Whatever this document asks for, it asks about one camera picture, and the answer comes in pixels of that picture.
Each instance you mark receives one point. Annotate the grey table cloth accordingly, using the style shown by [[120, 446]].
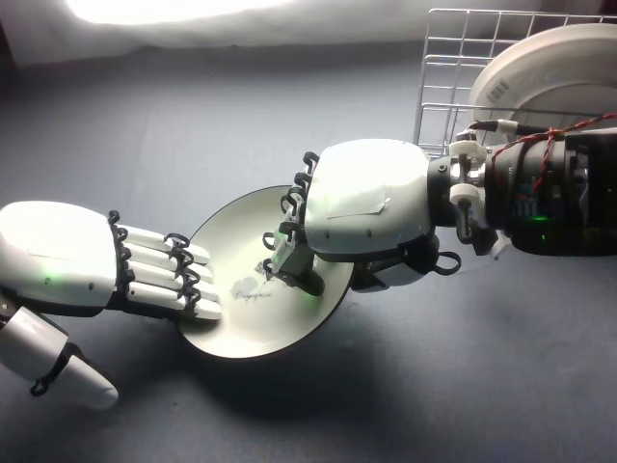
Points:
[[241, 120]]

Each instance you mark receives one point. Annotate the white plate with leaf print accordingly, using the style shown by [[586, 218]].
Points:
[[250, 318], [554, 67]]

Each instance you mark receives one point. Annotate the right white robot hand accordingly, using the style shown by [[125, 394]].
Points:
[[366, 193]]

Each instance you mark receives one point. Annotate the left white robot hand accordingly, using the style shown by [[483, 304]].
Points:
[[53, 251]]

